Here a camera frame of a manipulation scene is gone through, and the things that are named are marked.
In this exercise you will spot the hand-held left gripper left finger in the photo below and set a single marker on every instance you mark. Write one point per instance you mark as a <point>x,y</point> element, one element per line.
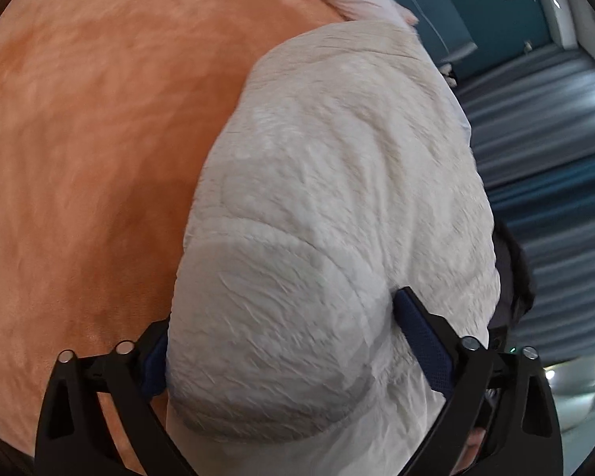
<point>153,367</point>

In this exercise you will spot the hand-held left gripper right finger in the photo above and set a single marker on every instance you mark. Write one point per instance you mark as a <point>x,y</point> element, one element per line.
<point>426,342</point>

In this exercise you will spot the white fleece garment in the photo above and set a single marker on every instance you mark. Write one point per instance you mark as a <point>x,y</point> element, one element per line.
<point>327,208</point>

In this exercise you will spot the shiny grey round object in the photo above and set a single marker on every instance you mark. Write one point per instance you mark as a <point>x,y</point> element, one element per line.
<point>575,391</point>

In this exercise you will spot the blue grey striped curtain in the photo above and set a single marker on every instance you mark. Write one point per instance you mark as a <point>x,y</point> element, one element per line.
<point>550,134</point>

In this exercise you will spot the orange blanket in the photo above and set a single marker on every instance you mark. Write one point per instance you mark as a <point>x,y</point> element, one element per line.
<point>79,134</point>

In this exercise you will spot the white box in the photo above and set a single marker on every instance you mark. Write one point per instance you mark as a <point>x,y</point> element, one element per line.
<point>560,5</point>

